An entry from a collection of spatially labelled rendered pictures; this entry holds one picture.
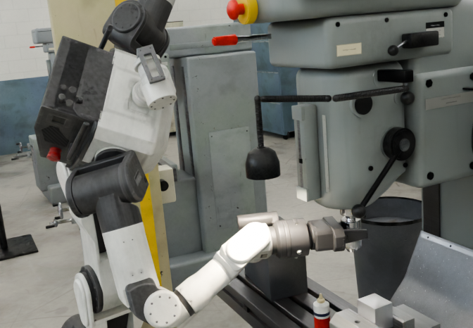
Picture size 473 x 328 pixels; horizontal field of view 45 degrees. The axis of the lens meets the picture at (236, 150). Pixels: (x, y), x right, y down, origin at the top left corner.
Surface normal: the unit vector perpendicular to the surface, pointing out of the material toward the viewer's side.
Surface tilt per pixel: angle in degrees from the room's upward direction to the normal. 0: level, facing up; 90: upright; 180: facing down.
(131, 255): 72
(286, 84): 90
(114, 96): 58
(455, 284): 63
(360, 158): 90
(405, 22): 90
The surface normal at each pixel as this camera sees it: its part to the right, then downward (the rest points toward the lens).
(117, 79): 0.44, -0.42
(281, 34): -0.89, 0.17
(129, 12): -0.33, -0.26
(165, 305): 0.29, -0.14
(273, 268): 0.33, 0.17
